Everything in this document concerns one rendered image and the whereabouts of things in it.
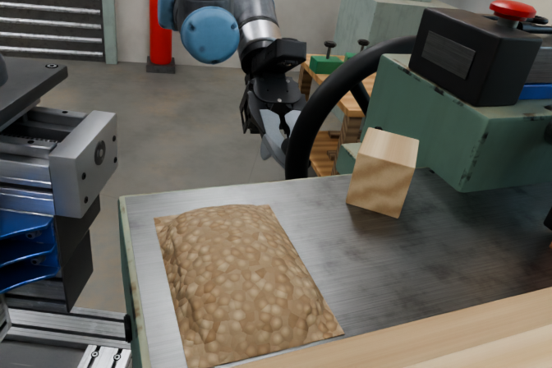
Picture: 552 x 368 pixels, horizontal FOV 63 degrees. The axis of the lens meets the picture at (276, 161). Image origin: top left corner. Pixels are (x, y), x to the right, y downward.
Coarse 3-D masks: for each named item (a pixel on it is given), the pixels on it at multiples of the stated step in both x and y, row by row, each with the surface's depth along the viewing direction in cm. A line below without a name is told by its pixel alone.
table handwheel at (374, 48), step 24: (384, 48) 49; (408, 48) 49; (336, 72) 49; (360, 72) 49; (312, 96) 50; (336, 96) 49; (360, 96) 51; (312, 120) 50; (288, 144) 52; (312, 144) 52; (288, 168) 53
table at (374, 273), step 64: (192, 192) 28; (256, 192) 29; (320, 192) 30; (448, 192) 32; (512, 192) 33; (128, 256) 23; (320, 256) 25; (384, 256) 25; (448, 256) 26; (512, 256) 27; (128, 320) 22; (384, 320) 21
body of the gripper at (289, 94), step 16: (256, 48) 68; (256, 80) 65; (272, 80) 66; (288, 80) 67; (256, 96) 64; (272, 96) 64; (288, 96) 65; (240, 112) 71; (288, 112) 65; (256, 128) 69
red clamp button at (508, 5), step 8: (496, 0) 31; (504, 0) 31; (496, 8) 31; (504, 8) 30; (512, 8) 30; (520, 8) 30; (528, 8) 30; (504, 16) 31; (512, 16) 31; (520, 16) 30; (528, 16) 30
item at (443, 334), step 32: (544, 288) 19; (416, 320) 16; (448, 320) 16; (480, 320) 17; (512, 320) 17; (544, 320) 17; (288, 352) 14; (320, 352) 15; (352, 352) 15; (384, 352) 15; (416, 352) 15; (448, 352) 15
